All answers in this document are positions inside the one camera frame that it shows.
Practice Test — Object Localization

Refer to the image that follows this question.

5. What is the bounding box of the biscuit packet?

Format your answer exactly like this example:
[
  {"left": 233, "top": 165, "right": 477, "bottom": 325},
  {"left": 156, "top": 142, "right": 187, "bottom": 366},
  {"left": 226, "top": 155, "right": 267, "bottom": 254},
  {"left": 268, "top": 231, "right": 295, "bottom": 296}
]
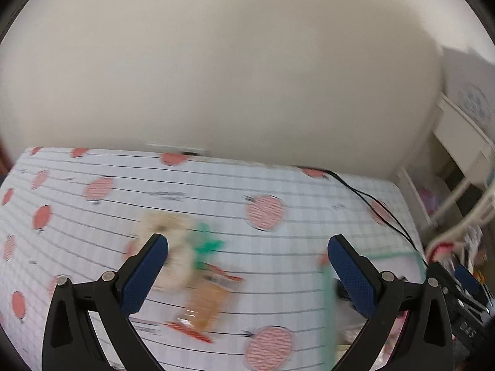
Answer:
[{"left": 165, "top": 263, "right": 244, "bottom": 344}]

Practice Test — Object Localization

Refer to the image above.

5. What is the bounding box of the green rimmed white tray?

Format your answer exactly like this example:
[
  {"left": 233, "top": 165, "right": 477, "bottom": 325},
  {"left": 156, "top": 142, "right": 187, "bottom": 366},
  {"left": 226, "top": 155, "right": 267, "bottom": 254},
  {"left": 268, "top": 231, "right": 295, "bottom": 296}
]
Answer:
[{"left": 318, "top": 252, "right": 425, "bottom": 370}]

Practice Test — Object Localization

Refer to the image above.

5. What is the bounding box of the crocheted red pink mat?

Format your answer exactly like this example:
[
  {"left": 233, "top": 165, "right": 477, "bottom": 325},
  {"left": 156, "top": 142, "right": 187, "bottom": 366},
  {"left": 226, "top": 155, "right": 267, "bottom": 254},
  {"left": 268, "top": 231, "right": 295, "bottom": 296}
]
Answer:
[{"left": 426, "top": 241, "right": 465, "bottom": 264}]

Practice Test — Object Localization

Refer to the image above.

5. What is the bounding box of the pomegranate grid tablecloth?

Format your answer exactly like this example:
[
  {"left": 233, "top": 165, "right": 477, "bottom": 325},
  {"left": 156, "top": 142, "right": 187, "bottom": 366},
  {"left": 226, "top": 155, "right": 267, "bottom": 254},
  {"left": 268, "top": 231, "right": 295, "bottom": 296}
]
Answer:
[{"left": 1, "top": 147, "right": 422, "bottom": 370}]

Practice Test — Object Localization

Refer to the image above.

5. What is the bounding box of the white headboard shelf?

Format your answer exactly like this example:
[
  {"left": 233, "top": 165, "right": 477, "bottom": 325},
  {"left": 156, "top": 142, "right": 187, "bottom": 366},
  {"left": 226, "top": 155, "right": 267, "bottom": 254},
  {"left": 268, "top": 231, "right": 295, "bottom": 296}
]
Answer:
[{"left": 394, "top": 95, "right": 494, "bottom": 252}]

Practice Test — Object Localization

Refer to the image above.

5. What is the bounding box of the black cable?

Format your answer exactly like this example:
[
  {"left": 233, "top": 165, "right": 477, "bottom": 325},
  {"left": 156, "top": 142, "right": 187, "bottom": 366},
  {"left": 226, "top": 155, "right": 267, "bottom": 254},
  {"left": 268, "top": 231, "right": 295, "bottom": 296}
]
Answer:
[{"left": 326, "top": 169, "right": 426, "bottom": 267}]

